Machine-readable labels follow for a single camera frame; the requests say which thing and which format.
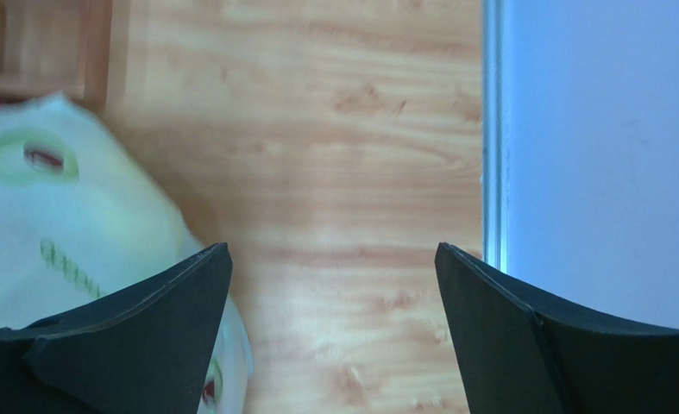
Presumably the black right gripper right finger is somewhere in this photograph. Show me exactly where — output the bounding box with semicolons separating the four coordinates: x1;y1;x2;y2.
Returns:
435;242;679;413

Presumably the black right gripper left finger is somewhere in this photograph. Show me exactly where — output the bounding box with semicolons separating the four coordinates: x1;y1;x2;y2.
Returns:
0;243;233;413

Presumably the translucent white plastic bag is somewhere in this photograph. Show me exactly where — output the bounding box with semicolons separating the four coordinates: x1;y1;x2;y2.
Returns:
0;95;253;413

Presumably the wooden compartment tray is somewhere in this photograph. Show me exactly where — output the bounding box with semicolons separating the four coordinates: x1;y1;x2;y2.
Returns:
0;1;113;104

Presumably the aluminium frame post right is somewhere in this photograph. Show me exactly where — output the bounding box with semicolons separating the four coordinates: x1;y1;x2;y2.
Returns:
481;1;508;273

